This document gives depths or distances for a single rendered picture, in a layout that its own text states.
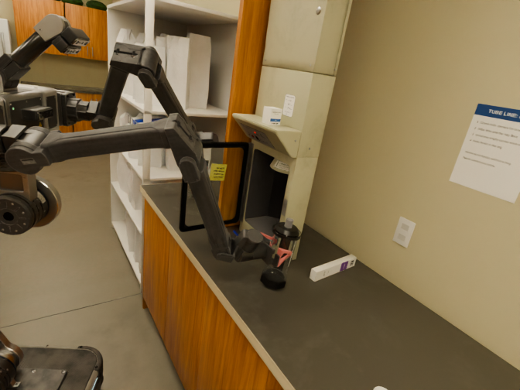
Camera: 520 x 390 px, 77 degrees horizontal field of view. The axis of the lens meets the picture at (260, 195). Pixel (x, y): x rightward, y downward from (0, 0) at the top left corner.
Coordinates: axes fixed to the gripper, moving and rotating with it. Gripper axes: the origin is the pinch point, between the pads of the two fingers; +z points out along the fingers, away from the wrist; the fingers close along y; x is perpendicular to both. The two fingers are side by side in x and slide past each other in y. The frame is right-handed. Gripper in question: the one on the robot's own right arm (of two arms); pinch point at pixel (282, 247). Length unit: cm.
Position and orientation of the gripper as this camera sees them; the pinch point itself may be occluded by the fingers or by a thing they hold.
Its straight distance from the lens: 122.6
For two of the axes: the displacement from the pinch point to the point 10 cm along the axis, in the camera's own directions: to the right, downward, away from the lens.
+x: -2.1, 9.2, 3.3
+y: -5.5, -3.9, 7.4
